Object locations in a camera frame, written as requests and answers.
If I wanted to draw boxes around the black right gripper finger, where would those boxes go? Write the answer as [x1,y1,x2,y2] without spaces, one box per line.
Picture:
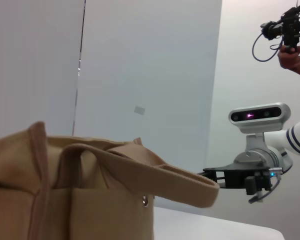
[196,168,218,180]

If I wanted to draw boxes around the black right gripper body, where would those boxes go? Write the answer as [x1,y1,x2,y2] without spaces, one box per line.
[215,163,275,197]

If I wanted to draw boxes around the blue camera rig cable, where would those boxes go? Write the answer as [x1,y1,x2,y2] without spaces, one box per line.
[251,32,285,63]

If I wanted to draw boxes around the right gripper connector cable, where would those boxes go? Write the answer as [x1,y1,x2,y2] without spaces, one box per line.
[248,167,282,205]

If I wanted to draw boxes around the person's hand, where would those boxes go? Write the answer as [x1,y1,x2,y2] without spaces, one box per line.
[277,46,300,71]

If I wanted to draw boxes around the black handheld camera rig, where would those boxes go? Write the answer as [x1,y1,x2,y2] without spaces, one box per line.
[260,0,300,55]

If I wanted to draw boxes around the khaki canvas food bag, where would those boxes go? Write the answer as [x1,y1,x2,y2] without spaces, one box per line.
[0,121,220,240]

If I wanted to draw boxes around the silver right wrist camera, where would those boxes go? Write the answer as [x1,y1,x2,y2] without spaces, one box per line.
[228,102,291,136]

